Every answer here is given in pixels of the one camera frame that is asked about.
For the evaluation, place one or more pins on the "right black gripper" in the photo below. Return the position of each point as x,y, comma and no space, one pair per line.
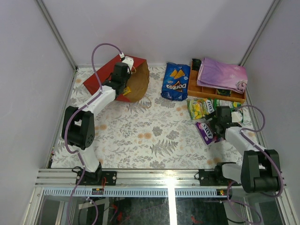
213,121

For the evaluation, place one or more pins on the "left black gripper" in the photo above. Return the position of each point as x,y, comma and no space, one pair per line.
128,76

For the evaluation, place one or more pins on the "green Fox's candy bag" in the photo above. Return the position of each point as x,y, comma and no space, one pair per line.
199,108

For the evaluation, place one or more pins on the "purple Fox's candy bag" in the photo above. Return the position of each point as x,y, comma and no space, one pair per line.
207,135

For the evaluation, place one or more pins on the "red paper bag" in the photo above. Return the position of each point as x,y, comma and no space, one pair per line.
138,81

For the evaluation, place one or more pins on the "green snack bag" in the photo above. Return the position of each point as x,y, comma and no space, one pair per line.
234,106

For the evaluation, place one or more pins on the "blue Doritos chip bag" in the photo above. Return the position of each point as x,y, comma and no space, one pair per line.
175,82

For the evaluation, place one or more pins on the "small yellow snack packet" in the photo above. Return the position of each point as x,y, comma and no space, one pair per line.
126,90

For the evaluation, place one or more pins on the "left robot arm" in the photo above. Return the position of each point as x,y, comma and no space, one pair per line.
78,131

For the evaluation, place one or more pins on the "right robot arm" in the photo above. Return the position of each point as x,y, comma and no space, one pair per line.
260,168

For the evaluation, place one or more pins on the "dark green tray packet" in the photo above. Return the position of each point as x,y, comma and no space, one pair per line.
223,92

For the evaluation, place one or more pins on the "purple folded cloth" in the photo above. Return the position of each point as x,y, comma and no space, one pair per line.
220,75

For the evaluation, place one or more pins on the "black item in tray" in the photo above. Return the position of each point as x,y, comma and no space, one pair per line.
196,63

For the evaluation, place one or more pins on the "floral table mat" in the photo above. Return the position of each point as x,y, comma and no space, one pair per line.
155,133

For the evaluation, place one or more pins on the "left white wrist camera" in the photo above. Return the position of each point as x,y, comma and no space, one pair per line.
127,60

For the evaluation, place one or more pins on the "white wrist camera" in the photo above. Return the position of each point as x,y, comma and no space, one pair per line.
237,116
127,60

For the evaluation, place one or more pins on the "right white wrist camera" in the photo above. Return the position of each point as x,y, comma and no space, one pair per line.
237,116

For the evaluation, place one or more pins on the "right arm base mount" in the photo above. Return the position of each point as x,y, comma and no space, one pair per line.
209,177

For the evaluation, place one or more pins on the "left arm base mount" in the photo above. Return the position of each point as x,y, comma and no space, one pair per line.
102,178

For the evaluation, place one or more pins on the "aluminium front rail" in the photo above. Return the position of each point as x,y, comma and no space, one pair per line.
130,183

